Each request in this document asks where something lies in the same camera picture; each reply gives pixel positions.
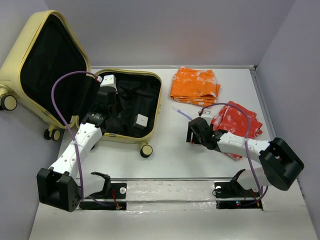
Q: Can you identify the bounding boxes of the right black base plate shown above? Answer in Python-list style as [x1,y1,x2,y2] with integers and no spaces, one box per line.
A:
[212,181,263,210]

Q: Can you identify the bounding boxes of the yellow suitcase with black lining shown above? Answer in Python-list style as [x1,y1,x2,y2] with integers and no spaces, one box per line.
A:
[0,10,162,146]

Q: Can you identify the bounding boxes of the orange cloth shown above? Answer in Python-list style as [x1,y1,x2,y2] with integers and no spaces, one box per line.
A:
[170,66,221,107]

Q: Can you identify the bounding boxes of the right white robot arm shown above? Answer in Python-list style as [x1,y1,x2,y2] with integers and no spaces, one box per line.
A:
[188,117,305,196]

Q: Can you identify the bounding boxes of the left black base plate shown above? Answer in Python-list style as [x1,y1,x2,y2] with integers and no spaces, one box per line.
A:
[78,182,127,211]

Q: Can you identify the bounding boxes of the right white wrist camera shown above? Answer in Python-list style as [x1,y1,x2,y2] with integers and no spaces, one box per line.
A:
[198,108,214,125]

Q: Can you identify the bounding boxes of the purple toothbrush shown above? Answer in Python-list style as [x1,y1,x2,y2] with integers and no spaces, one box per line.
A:
[171,106,193,121]

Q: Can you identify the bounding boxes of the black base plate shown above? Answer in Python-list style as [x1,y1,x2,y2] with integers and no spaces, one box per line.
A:
[78,182,127,211]
[212,181,263,210]

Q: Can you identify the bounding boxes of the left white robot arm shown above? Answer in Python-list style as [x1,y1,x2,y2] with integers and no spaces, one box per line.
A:
[36,85,121,212]

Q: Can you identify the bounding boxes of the small white box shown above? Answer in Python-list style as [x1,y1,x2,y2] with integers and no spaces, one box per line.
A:
[133,113,149,130]

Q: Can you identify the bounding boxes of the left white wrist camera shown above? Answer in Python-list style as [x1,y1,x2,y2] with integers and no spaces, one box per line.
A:
[100,74,117,91]

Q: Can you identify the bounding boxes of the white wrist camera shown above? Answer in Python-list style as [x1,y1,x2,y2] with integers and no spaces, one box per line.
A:
[198,108,214,125]
[100,74,117,91]

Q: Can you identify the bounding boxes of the red cloth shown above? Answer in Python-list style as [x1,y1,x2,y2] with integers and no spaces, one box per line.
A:
[209,100,263,162]

